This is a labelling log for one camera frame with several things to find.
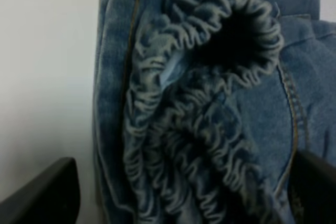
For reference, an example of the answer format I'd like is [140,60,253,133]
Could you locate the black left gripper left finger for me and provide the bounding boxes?
[1,157,80,223]

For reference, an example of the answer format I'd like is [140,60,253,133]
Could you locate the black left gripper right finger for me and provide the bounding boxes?
[288,151,335,223]

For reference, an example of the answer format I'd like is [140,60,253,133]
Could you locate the children's blue denim shorts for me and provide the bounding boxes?
[93,0,335,223]

